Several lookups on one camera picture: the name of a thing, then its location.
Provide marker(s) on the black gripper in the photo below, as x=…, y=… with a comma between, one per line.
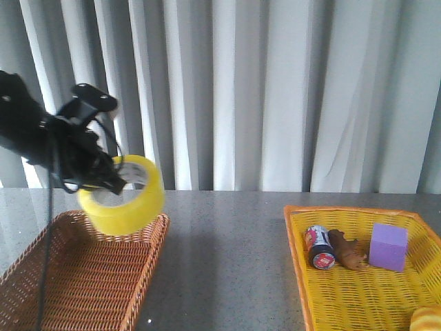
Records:
x=77, y=160

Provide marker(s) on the yellow packing tape roll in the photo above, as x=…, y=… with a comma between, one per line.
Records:
x=137, y=213

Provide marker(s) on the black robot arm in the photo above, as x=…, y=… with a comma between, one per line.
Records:
x=22, y=120

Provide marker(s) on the brown wicker basket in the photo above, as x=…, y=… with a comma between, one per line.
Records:
x=94, y=281

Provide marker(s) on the grey white curtain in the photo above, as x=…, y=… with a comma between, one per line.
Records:
x=279, y=96

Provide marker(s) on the small red blue can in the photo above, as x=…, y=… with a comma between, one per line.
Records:
x=320, y=252

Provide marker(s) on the brown toy animal figure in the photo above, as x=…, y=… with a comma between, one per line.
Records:
x=345, y=251

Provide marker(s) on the yellow plastic basket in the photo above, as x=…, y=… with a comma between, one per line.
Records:
x=373, y=298

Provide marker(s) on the purple foam cube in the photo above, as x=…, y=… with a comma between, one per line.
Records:
x=388, y=247

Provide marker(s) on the yellow bread toy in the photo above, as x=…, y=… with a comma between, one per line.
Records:
x=426, y=319

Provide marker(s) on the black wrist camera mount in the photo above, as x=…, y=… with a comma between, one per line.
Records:
x=87, y=101

